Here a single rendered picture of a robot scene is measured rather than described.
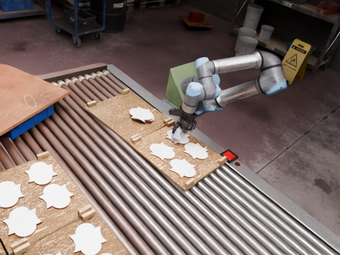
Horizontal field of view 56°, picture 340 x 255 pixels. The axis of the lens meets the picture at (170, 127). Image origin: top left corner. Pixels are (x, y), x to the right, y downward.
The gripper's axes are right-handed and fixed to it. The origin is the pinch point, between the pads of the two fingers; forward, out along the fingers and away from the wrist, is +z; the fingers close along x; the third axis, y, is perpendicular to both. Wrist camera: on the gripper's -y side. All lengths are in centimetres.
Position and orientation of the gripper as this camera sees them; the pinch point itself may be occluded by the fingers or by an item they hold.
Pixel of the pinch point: (177, 136)
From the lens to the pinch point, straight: 182.3
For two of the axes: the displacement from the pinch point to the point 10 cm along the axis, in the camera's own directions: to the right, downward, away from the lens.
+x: 6.9, -3.3, 6.5
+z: -2.0, 7.7, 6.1
